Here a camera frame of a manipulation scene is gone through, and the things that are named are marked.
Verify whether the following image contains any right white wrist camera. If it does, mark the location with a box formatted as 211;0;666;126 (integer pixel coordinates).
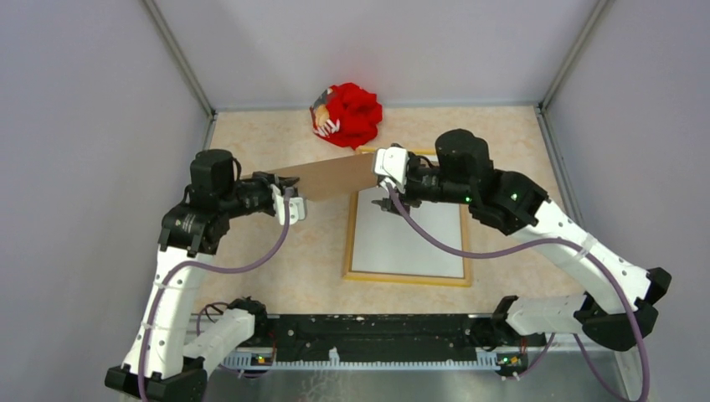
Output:
373;146;409;193

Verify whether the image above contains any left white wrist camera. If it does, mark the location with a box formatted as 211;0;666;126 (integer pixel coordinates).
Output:
270;184;307;226

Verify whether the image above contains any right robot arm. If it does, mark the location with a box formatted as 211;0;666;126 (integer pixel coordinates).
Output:
373;129;671;352

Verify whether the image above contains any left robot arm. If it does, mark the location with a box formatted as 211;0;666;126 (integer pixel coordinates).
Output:
104;149;306;401

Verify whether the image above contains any building photo print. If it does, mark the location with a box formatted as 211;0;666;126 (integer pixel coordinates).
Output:
350;188;466;280

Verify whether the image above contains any brown cardboard backing board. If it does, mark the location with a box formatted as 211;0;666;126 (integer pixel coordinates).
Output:
265;153;377;202

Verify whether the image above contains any yellow wooden picture frame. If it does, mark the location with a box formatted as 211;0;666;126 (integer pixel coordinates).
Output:
341;146;474;288

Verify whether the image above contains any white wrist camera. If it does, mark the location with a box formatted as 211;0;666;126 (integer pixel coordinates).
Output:
373;146;409;193
270;184;307;226

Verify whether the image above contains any aluminium front rail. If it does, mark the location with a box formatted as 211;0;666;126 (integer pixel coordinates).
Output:
119;312;658;402

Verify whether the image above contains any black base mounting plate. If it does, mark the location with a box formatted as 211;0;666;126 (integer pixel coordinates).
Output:
216;313;548;364

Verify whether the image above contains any red crumpled cloth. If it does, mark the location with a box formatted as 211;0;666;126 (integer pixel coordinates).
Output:
309;82;383;150

